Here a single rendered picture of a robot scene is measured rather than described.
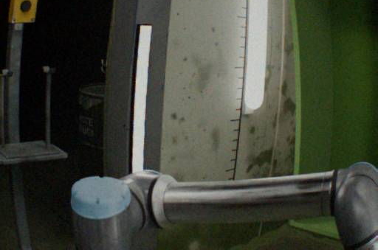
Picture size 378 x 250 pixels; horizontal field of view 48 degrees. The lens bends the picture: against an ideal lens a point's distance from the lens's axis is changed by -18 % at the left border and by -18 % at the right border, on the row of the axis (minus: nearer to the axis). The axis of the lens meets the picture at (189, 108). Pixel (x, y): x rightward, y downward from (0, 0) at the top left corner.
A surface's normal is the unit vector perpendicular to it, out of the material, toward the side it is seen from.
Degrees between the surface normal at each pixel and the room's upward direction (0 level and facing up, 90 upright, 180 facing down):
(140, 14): 90
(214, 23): 90
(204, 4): 90
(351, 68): 102
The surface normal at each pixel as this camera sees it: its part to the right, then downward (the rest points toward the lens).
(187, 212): -0.41, 0.26
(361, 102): -0.71, 0.27
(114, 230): 0.59, 0.18
